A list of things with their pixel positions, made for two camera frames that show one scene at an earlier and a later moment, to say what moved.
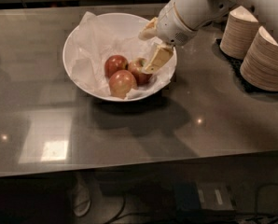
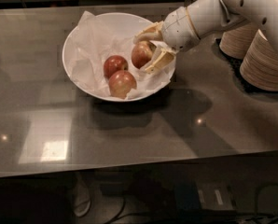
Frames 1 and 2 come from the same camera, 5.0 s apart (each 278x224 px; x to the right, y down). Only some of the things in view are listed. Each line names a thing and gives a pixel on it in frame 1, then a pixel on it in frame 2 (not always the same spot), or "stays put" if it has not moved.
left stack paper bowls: x=239 y=33 stays put
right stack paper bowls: x=265 y=64 stays put
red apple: x=140 y=76 → x=142 y=53
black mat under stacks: x=236 y=64 stays put
